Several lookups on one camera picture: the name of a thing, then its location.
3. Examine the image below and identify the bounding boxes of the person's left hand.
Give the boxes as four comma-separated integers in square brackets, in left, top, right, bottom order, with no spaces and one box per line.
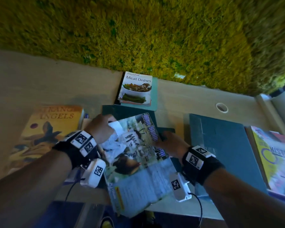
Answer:
[84,114,117,145]

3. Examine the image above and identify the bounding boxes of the person's right hand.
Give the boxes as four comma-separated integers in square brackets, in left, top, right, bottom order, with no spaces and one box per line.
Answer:
[154,131,190,162]

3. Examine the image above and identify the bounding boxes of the Meat Dishes cookbook pile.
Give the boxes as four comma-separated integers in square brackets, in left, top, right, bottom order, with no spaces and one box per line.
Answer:
[101,112,179,219]

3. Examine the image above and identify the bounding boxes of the thick yellow bird cover book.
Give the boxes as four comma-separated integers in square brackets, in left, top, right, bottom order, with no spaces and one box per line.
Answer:
[8,104,85,175]

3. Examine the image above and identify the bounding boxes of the large blue photo folder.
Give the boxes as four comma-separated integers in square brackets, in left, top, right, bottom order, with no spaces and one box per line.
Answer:
[189,113,269,205]

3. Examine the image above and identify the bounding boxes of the colourful striped book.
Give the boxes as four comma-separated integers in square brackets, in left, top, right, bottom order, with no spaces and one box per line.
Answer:
[250,125,285,200]

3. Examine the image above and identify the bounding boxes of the person's left forearm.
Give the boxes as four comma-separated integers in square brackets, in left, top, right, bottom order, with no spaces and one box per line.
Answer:
[0,149,73,228]

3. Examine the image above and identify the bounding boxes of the person's right forearm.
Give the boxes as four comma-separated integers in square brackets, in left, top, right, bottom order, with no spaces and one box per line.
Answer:
[203,167,285,228]

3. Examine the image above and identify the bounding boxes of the black marker wristband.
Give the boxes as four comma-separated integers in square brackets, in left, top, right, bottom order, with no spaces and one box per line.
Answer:
[181,145,225,186]
[52,130,98,169]

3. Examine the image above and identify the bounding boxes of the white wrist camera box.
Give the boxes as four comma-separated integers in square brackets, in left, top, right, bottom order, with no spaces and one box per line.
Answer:
[169,172,192,202]
[80,158,107,188]

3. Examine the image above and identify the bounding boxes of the white round cable grommet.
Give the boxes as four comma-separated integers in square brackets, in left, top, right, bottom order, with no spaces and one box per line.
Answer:
[215,103,229,114]

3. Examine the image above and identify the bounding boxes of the black camera cable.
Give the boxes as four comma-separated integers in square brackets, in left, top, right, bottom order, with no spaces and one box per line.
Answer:
[187,192,203,228]
[64,179,86,202]

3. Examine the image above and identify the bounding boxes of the green moss wall panel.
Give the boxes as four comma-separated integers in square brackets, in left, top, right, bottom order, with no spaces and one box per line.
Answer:
[0,0,285,97]

